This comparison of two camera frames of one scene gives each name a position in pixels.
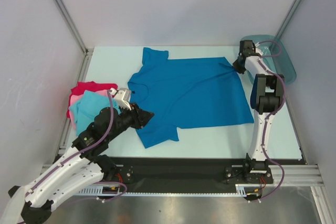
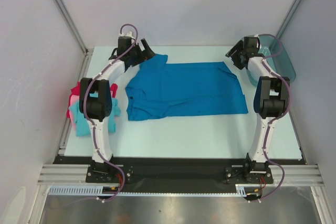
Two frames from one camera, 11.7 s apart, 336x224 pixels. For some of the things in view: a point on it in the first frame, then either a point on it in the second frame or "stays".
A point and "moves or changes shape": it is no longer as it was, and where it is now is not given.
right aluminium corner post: x=296 y=4 stays
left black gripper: x=140 y=117 to x=146 y=54
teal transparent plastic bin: x=275 y=57 stays
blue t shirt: x=186 y=93 moves or changes shape
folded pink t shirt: x=74 y=98 stays
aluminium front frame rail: x=295 y=175 stays
